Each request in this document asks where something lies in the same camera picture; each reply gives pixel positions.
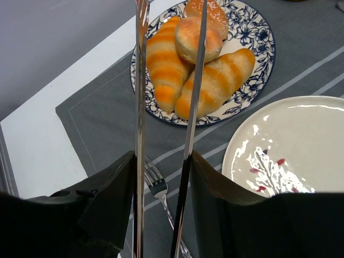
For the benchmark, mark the aluminium table frame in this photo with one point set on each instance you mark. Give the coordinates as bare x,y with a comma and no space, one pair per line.
8,182

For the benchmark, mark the grey striped placemat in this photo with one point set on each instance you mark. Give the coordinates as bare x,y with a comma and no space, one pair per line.
99,119

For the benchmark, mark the blue floral plate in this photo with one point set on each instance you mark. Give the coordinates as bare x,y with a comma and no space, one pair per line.
247,29

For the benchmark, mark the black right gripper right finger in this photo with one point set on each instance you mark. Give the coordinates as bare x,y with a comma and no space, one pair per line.
231,221

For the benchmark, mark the cream and pink plate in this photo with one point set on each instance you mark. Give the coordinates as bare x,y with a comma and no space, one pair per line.
291,145

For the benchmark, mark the sesame bread bun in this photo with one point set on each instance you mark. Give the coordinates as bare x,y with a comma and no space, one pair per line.
216,17

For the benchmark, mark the silver fork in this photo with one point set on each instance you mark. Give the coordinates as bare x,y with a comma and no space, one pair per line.
158,186

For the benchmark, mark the metal tongs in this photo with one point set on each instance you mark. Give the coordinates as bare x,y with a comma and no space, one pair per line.
142,17

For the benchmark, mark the striped croissant right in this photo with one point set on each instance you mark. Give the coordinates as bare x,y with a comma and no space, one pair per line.
222,77

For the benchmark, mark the round bread bun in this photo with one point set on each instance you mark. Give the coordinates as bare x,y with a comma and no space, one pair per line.
187,33

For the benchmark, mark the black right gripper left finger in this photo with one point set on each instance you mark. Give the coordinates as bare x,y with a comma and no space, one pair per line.
87,219

